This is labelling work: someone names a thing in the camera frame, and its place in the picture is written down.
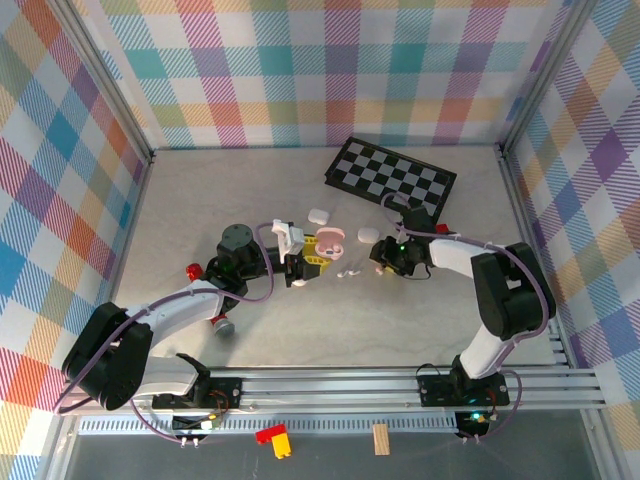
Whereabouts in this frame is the pink earbud charging case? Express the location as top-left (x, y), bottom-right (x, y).
top-left (315, 226), bottom-right (348, 259)

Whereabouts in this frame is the red can with silver cap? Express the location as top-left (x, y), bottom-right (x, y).
top-left (186, 263), bottom-right (236, 340)

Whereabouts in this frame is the black and grey chessboard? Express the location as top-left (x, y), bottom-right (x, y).
top-left (324, 137), bottom-right (458, 225)

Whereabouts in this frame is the black connector box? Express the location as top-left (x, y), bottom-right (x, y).
top-left (171, 412), bottom-right (225, 435)
top-left (453, 409), bottom-right (490, 437)

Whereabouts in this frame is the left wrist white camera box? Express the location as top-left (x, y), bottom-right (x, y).
top-left (269, 218), bottom-right (306, 265)

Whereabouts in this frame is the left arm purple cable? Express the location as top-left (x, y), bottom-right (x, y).
top-left (53, 222), bottom-right (276, 447)

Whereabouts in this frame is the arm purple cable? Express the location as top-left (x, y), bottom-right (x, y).
top-left (53, 222), bottom-right (276, 447)
top-left (379, 192), bottom-right (557, 445)

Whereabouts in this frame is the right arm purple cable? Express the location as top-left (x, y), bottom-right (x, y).
top-left (379, 192), bottom-right (557, 445)

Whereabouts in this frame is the aluminium side rail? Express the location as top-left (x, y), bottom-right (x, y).
top-left (87, 149), bottom-right (157, 375)
top-left (497, 144), bottom-right (576, 371)

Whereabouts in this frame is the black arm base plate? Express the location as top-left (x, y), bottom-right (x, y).
top-left (417, 372), bottom-right (512, 408)
top-left (151, 377), bottom-right (244, 410)

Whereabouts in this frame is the aluminium mounting rail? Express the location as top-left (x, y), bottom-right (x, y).
top-left (54, 367), bottom-right (609, 416)

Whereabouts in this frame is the slotted grey cable duct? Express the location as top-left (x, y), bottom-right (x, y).
top-left (78, 417), bottom-right (464, 437)

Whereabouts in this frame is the aluminium frame post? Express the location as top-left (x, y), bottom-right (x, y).
top-left (47, 0), bottom-right (156, 166)
top-left (497, 0), bottom-right (600, 159)

